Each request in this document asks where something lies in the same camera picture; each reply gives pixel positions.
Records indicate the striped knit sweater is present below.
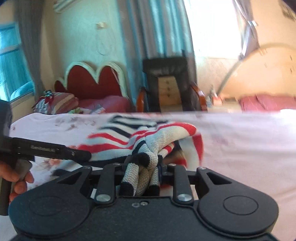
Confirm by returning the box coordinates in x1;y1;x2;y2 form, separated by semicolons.
53;114;205;197

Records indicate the person's left hand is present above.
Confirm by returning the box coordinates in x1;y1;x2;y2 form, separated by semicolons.
0;161;34;203

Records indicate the striped pillow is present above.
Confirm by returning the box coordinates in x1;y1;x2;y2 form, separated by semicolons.
32;90;79;115

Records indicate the red scalloped headboard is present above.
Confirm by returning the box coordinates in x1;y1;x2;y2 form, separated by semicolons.
54;61;129;100

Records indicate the floral white bed sheet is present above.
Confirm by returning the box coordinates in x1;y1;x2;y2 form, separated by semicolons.
10;110;295;240

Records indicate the black leather armchair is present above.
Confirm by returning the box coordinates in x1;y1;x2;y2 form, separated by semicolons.
136;56;208;113

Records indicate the pink bedding on far bed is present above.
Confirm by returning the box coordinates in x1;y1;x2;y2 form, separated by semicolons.
239;94;295;113

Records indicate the grey left window curtain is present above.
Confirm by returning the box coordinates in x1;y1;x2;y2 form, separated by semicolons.
15;0;45;100

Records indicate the white air conditioner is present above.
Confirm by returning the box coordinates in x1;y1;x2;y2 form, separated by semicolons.
53;0;80;14

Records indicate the teal striped curtain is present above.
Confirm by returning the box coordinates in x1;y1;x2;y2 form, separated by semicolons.
117;1;197;103

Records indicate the cream arched headboard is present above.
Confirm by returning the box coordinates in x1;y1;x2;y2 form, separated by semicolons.
217;44;295;99

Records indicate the grey tied curtain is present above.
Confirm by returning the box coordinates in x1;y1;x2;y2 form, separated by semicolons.
233;1;260;60

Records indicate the wall socket with cable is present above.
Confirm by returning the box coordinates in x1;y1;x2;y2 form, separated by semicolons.
96;22;110;56

